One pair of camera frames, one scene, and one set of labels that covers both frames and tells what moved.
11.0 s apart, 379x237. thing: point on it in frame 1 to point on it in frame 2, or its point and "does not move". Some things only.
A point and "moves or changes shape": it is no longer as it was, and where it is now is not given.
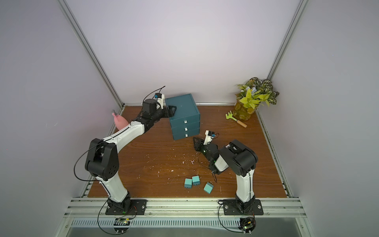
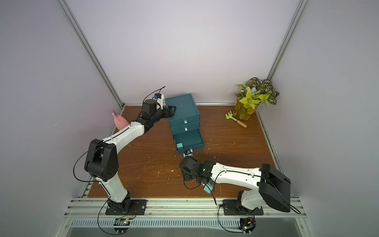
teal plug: x=208 y=187 does not move
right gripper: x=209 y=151 to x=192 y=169
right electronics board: x=247 y=224 does not move
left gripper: x=170 y=113 does not move
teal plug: x=188 y=183 to x=179 y=145
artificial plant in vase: x=250 y=96 does not move
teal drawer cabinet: x=186 y=121 moves or changes shape
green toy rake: x=230 y=115 does not move
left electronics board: x=121 y=224 does not move
